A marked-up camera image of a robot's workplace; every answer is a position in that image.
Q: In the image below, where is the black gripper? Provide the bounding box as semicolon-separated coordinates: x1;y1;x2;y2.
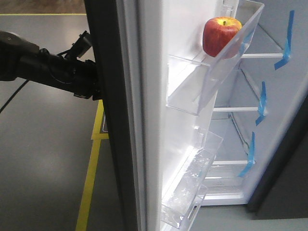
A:
73;60;103;101

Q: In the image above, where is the red yellow apple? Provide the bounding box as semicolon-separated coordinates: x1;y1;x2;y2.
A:
202;16;243;57

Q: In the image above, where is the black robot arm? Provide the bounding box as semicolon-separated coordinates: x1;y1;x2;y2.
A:
0;31;103;101

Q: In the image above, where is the clear fridge crisper drawer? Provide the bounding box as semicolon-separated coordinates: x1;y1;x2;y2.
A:
204;164;246;193

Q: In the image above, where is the dark grey fridge body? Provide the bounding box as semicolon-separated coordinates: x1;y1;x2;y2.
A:
202;0;308;219

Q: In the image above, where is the dark floor sign white text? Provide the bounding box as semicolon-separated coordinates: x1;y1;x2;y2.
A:
101;112;108;133

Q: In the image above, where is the upper clear door bin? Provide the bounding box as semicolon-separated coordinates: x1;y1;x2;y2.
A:
167;0;264;116

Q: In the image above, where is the clear door bin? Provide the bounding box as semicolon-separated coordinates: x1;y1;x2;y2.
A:
160;149;216;230
167;0;264;116
168;127;224;188

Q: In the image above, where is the middle clear door bin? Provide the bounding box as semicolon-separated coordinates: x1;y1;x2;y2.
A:
168;127;224;188

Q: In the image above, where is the lower clear door bin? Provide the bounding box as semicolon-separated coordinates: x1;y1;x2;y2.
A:
160;149;216;230

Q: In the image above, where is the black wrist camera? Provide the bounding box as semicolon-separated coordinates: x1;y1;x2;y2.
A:
64;31;92;60

